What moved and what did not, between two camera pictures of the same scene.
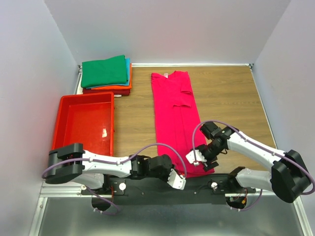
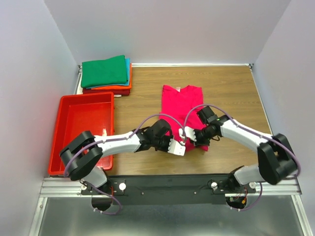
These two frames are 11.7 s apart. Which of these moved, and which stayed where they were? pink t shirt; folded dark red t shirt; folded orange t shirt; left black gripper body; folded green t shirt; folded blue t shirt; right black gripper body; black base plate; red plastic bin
Moved: left black gripper body; pink t shirt; right black gripper body
Stayed: folded dark red t shirt; black base plate; folded blue t shirt; folded orange t shirt; red plastic bin; folded green t shirt
